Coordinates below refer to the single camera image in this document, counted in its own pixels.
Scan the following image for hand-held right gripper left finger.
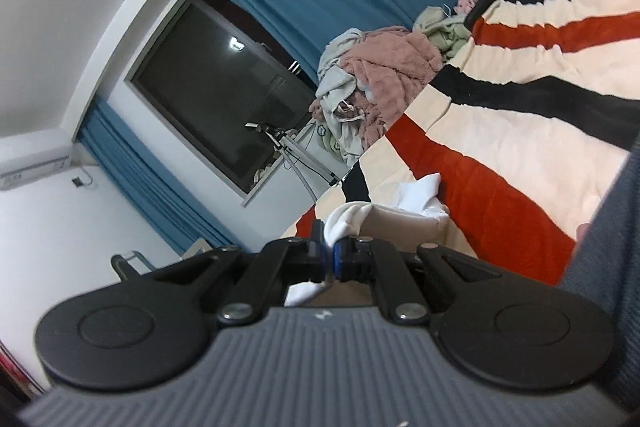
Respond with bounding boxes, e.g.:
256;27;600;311
142;219;331;327

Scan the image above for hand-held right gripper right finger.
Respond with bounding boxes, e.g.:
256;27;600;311
332;234;506;324

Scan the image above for white T-shirt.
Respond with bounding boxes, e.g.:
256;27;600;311
284;173;451;308

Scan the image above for silver tripod stand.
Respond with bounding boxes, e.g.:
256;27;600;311
245;122;343;200

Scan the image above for pale green patch blanket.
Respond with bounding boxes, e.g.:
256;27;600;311
314;121;351;165

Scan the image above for grey hoodie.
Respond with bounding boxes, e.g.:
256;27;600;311
314;27;373;168

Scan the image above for white backed chair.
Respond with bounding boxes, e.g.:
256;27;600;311
110;237;226;280

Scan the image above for pink fleece garment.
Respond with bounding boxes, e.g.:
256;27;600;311
309;27;443;150

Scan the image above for dark window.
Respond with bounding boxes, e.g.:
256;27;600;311
125;0;321;208

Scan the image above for striped fleece blanket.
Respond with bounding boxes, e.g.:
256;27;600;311
280;0;640;288

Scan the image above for pale green fleece garment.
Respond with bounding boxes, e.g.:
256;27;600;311
414;6;471;58

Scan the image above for person's dark grey clothing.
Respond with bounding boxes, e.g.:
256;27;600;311
557;147;640;413

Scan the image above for white air conditioner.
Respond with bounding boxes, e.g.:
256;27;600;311
0;129;73;192

